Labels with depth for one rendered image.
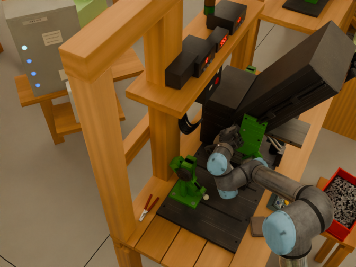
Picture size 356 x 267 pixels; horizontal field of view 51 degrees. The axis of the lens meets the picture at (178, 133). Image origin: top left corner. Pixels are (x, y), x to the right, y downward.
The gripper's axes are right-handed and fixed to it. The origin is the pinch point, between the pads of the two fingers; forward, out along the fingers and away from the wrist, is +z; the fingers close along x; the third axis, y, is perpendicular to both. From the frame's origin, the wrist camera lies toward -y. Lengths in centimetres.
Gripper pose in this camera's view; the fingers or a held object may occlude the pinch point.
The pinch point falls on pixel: (230, 133)
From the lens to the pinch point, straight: 172.9
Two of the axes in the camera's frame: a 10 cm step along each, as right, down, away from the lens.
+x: -5.2, -8.4, -1.7
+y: 7.9, -3.9, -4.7
